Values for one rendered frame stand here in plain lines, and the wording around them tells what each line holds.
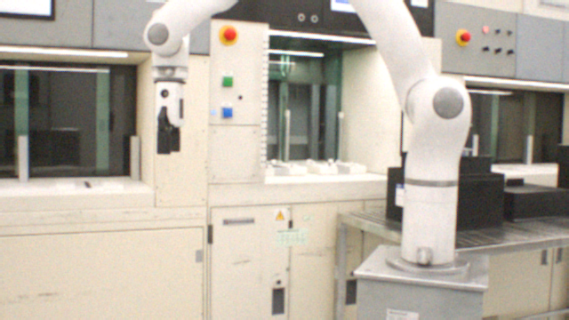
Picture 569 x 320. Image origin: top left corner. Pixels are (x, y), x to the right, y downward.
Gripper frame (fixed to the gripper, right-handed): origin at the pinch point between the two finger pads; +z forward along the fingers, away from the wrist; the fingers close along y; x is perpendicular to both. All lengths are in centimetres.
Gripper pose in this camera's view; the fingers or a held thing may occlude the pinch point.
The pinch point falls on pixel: (169, 148)
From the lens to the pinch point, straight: 124.1
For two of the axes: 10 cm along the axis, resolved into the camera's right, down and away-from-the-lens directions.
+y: 0.3, -0.6, 10.0
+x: -10.0, -0.2, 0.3
